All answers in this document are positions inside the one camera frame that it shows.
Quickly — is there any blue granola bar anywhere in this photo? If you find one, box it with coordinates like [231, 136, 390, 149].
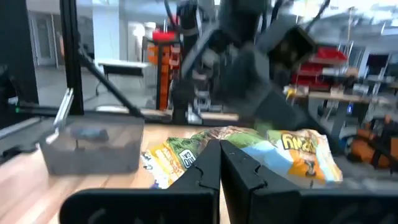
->
[70, 127, 110, 143]

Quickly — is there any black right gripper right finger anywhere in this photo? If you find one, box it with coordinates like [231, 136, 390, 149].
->
[219, 139, 398, 224]

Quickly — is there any grey translucent plastic bin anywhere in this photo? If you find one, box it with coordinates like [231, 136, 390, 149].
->
[37, 114, 146, 177]

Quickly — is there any orange parts shelf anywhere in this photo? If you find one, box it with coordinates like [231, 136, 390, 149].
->
[142, 29, 182, 111]

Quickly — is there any green chewy granola bar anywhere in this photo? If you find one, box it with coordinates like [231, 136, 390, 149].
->
[141, 125, 344, 190]

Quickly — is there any orange bag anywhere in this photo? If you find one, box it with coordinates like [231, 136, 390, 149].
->
[347, 114, 398, 170]

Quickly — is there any red storage bins rack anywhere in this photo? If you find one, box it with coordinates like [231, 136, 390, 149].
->
[290, 46, 348, 91]

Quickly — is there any wooden workbench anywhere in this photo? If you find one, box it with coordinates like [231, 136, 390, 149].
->
[284, 86, 398, 141]

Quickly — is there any white table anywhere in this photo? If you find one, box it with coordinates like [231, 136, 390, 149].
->
[96, 58, 150, 94]

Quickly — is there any black metal table frame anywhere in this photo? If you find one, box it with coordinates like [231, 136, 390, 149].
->
[14, 0, 240, 124]

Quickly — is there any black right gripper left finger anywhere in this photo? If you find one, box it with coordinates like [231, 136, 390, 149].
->
[58, 139, 222, 224]

